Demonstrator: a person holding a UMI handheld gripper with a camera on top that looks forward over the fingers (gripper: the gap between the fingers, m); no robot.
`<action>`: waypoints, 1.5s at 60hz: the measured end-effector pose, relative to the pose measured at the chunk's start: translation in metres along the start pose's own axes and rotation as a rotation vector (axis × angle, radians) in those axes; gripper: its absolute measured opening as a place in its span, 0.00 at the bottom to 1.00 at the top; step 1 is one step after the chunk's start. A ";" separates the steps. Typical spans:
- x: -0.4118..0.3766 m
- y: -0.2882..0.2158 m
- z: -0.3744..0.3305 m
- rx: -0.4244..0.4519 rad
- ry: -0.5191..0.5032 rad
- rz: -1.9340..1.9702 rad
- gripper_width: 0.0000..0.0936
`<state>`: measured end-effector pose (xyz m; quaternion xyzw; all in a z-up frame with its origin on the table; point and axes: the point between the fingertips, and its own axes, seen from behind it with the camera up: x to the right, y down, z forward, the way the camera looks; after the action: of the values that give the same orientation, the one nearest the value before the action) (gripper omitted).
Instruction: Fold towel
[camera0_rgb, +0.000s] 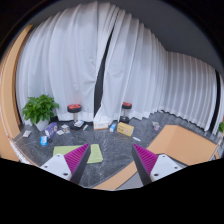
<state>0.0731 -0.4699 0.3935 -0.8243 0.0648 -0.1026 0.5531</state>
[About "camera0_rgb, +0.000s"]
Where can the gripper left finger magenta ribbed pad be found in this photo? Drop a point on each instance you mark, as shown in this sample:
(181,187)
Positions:
(69,166)

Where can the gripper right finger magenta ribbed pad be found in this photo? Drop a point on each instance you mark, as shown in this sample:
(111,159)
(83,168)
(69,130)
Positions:
(152,167)

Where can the white cardboard box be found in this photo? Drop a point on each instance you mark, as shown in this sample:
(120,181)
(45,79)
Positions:
(101,124)

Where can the white curtain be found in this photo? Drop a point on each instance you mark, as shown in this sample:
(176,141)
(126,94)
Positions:
(61,59)
(139,71)

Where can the right red-topped stool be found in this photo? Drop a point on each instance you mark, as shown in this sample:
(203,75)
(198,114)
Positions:
(125,107)

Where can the left red-topped stool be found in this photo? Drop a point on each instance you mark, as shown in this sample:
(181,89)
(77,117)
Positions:
(74,109)

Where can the red-topped stool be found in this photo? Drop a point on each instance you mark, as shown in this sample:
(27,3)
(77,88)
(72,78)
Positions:
(74,109)
(125,107)

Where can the green towel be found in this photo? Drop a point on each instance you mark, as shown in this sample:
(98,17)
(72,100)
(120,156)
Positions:
(95,155)

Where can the left white curtain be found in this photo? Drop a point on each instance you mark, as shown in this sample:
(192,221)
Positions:
(61,59)

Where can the small grey packet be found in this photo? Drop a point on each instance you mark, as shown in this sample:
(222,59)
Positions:
(27,133)

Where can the purple box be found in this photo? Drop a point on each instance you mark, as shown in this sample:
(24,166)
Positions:
(51,129)

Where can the right white curtain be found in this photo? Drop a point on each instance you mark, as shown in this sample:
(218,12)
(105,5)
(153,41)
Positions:
(139,71)

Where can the yellow cardboard box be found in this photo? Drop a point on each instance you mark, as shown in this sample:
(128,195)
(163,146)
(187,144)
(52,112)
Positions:
(125,129)

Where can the green potted plant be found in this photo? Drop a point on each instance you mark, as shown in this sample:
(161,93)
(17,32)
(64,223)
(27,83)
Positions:
(39,110)

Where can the small blue white box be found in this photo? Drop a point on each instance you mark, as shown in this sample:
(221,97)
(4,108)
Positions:
(113,127)

